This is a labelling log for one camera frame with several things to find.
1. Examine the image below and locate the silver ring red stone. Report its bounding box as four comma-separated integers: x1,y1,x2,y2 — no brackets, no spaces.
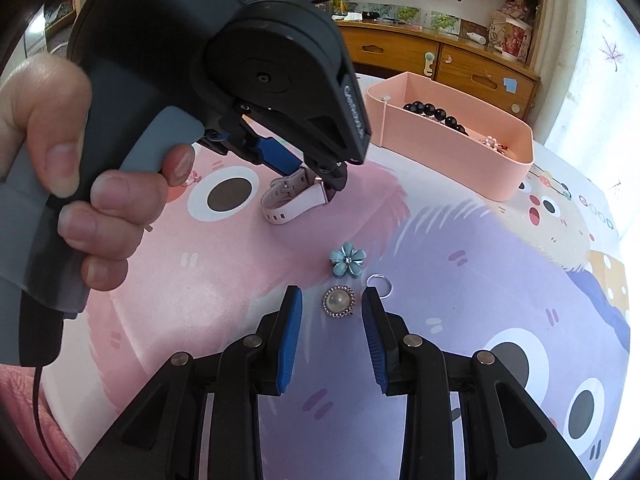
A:
366,273,394,299

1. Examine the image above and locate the blue flower clip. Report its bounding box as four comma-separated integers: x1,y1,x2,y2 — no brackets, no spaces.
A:
330,242,367,278

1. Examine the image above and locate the left hand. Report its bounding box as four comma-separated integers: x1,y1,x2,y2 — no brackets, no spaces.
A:
0,54,198,292

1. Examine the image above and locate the cartoon printed table mat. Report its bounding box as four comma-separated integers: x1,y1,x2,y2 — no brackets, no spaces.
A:
42,146,630,479

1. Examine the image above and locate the wooden desk with drawers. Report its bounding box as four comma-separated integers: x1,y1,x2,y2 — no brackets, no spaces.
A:
337,22,539,120

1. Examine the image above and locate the small pink earring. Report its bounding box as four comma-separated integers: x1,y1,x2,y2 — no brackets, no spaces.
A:
183,170,202,188

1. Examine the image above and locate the round pearl brooch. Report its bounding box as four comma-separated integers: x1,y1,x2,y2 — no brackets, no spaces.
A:
321,285,356,318

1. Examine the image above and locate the patterned paper cup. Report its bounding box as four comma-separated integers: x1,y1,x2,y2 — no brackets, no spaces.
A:
488,10,533,63

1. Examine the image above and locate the pink plastic tray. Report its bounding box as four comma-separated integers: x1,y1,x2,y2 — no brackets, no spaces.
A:
363,73,535,202

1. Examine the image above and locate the pink smart watch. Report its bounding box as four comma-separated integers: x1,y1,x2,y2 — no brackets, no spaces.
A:
260,166,330,226

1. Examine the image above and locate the black bead bracelet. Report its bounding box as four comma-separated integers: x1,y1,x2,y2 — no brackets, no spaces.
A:
401,101,471,137

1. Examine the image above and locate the black cable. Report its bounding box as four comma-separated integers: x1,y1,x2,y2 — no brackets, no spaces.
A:
31,364,68,480

